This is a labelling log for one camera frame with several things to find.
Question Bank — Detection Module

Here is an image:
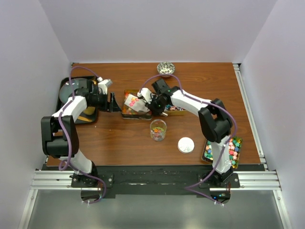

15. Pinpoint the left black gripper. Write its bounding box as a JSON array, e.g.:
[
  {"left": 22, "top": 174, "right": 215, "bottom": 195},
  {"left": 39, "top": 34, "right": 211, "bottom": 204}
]
[{"left": 90, "top": 91, "right": 121, "bottom": 113}]

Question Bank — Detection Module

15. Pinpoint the tin of translucent star candies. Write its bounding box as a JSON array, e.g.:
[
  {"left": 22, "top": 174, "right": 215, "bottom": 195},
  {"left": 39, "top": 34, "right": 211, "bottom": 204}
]
[{"left": 121, "top": 89, "right": 153, "bottom": 120}]

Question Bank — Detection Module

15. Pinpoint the metal scoop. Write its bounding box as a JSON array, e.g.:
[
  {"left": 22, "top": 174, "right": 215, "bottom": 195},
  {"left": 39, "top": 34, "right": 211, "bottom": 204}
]
[{"left": 123, "top": 93, "right": 169, "bottom": 117}]

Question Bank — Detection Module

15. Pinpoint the clear plastic jar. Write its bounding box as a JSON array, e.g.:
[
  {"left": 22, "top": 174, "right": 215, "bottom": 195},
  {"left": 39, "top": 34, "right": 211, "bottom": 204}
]
[{"left": 150, "top": 119, "right": 167, "bottom": 141}]

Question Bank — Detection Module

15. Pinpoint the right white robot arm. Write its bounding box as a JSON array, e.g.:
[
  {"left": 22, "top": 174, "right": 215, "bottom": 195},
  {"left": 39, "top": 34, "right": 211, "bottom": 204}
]
[{"left": 137, "top": 79, "right": 236, "bottom": 187}]

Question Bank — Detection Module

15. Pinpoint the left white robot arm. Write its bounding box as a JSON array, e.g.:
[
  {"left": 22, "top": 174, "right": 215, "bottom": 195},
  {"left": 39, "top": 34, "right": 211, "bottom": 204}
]
[{"left": 41, "top": 77, "right": 121, "bottom": 187}]

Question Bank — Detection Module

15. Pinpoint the gold tin of wrapped candies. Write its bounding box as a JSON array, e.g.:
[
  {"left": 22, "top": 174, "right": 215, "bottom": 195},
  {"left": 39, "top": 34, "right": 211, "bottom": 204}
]
[{"left": 164, "top": 104, "right": 187, "bottom": 116}]

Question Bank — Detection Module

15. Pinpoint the yellow cup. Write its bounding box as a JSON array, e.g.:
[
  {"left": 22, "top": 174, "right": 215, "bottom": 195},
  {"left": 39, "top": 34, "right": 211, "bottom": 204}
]
[{"left": 83, "top": 107, "right": 96, "bottom": 115}]

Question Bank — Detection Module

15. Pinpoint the black serving tray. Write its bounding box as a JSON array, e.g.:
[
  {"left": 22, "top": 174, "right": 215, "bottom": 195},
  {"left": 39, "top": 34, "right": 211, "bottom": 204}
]
[{"left": 56, "top": 76, "right": 98, "bottom": 124}]

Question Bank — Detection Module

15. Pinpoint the gold knife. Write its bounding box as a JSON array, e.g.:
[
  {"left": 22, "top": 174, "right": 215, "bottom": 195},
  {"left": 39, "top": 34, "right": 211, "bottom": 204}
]
[{"left": 78, "top": 116, "right": 93, "bottom": 122}]

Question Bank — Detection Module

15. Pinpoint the patterned ceramic bowl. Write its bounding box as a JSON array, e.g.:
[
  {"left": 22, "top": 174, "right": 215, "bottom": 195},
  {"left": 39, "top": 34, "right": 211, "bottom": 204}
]
[{"left": 157, "top": 62, "right": 175, "bottom": 77}]

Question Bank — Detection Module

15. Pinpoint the grey-blue plate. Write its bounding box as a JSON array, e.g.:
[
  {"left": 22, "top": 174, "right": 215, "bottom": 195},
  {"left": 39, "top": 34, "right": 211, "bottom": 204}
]
[{"left": 59, "top": 78, "right": 87, "bottom": 104}]

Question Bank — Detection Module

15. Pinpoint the white jar lid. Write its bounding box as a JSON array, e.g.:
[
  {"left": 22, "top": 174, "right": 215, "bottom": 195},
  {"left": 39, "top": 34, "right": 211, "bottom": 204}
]
[{"left": 177, "top": 137, "right": 195, "bottom": 154}]

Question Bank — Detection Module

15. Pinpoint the tray of paper stars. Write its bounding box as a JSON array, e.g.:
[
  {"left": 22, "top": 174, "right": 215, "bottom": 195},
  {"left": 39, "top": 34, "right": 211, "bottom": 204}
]
[{"left": 202, "top": 136, "right": 243, "bottom": 169}]

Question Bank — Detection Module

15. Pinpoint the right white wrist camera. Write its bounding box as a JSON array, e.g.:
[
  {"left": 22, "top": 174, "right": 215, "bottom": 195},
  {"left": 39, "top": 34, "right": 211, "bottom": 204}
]
[{"left": 137, "top": 87, "right": 153, "bottom": 104}]

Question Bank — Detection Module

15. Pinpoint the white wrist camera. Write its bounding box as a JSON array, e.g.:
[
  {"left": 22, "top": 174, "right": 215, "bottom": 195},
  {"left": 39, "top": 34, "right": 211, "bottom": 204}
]
[
  {"left": 137, "top": 87, "right": 153, "bottom": 104},
  {"left": 97, "top": 77, "right": 112, "bottom": 94}
]

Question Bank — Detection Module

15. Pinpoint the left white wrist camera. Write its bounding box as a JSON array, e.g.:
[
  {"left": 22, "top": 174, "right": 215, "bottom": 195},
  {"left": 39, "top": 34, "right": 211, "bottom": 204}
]
[{"left": 97, "top": 77, "right": 112, "bottom": 94}]

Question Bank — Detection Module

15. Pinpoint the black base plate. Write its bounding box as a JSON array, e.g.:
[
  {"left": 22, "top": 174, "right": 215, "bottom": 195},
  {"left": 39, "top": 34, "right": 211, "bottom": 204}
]
[{"left": 71, "top": 164, "right": 241, "bottom": 200}]

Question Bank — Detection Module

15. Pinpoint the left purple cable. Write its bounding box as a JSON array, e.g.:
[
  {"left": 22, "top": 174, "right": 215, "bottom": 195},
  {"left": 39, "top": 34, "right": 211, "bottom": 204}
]
[{"left": 58, "top": 66, "right": 107, "bottom": 204}]

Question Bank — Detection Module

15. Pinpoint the purple cable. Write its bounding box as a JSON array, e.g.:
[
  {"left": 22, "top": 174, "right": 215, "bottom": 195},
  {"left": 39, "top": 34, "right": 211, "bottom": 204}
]
[
  {"left": 138, "top": 73, "right": 238, "bottom": 200},
  {"left": 58, "top": 66, "right": 107, "bottom": 204}
]

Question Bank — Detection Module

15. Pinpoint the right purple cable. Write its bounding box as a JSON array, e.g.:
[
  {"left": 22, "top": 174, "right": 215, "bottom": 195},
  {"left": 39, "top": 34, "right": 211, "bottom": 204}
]
[{"left": 138, "top": 73, "right": 238, "bottom": 200}]

